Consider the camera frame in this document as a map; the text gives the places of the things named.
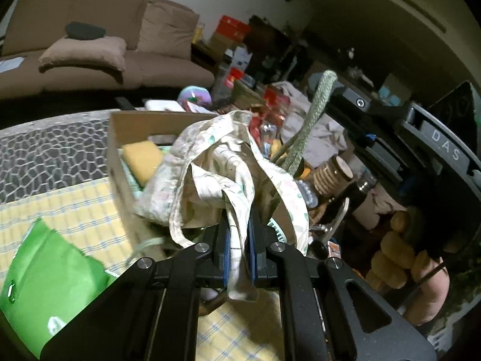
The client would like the green fabric bag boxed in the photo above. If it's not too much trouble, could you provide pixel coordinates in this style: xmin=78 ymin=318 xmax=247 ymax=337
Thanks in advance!
xmin=1 ymin=218 xmax=118 ymax=357

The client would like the cream patterned cloth bag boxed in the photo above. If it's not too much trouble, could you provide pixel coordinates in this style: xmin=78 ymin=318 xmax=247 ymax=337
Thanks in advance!
xmin=133 ymin=68 xmax=339 ymax=303

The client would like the person's right hand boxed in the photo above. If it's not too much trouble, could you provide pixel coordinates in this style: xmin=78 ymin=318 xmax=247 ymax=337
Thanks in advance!
xmin=366 ymin=209 xmax=452 ymax=326

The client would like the cardboard box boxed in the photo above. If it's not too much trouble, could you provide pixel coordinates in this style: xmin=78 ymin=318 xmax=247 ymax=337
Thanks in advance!
xmin=106 ymin=110 xmax=313 ymax=256

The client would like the yellow checked tablecloth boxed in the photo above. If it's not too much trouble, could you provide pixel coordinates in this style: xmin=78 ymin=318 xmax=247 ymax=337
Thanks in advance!
xmin=1 ymin=178 xmax=284 ymax=360

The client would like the ribbed brown cup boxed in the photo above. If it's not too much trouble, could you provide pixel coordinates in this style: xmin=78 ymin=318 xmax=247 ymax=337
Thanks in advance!
xmin=313 ymin=155 xmax=354 ymax=197

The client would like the crumpled grey cloth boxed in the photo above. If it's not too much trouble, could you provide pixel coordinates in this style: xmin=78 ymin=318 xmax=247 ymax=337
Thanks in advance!
xmin=271 ymin=81 xmax=349 ymax=168

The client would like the yellow sponge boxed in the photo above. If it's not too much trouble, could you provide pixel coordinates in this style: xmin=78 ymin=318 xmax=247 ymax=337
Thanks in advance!
xmin=121 ymin=140 xmax=164 ymax=187

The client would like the purple round toy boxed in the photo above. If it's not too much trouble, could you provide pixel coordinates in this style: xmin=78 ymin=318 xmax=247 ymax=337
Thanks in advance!
xmin=177 ymin=86 xmax=212 ymax=108

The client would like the red boxes stack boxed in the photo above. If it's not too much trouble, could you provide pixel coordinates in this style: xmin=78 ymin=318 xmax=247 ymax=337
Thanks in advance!
xmin=210 ymin=16 xmax=251 ymax=51

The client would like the beige cushion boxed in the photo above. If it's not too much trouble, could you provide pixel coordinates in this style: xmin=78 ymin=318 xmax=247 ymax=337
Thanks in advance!
xmin=38 ymin=37 xmax=126 ymax=72

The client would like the large beige back pillow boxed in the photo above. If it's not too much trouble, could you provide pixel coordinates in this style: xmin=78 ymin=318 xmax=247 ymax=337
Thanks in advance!
xmin=136 ymin=0 xmax=200 ymax=60

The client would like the brown sofa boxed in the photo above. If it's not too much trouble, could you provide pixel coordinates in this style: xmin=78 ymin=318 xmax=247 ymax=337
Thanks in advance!
xmin=1 ymin=0 xmax=214 ymax=100

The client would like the black oval pad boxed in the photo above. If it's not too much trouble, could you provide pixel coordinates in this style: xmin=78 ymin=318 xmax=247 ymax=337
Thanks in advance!
xmin=64 ymin=22 xmax=107 ymax=41

